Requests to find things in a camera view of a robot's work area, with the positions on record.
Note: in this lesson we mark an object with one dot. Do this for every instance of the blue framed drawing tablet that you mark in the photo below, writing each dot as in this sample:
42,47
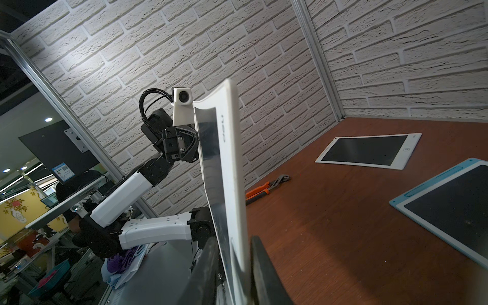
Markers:
453,207

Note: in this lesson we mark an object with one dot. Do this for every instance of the large white drawing tablet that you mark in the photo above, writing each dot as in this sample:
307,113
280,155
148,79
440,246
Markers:
217,120

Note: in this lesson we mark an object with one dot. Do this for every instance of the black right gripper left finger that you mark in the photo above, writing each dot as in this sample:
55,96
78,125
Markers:
202,286

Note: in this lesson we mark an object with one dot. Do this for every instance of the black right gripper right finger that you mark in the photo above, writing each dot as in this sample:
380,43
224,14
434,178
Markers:
267,287

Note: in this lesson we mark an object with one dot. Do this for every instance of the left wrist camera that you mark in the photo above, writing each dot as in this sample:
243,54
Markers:
183,106

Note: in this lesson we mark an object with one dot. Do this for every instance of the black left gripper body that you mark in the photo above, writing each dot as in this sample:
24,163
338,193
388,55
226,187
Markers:
180,144

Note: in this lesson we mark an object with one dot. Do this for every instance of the black monitor screen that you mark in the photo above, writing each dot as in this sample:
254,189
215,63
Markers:
61,150

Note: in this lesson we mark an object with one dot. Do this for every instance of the orange handled pliers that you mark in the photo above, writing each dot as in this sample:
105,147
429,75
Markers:
263,190

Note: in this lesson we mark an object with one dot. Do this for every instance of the left aluminium corner post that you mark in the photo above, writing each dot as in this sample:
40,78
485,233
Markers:
319,59

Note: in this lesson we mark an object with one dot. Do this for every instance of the small white drawing tablet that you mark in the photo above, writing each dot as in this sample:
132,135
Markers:
379,151

